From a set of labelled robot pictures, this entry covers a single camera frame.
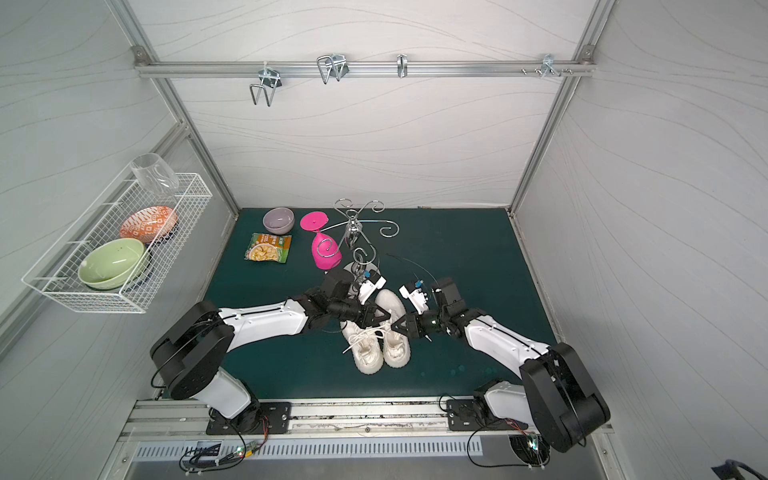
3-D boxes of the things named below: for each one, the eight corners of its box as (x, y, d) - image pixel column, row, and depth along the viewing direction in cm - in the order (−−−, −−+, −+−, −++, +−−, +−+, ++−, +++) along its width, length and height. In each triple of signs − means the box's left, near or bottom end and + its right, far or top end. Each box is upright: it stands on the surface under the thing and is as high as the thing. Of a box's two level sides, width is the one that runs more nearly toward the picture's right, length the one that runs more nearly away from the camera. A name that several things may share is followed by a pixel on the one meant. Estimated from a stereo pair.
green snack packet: (248, 263, 107) (244, 255, 104) (257, 240, 114) (253, 232, 111) (287, 263, 107) (284, 255, 104) (294, 240, 115) (291, 232, 111)
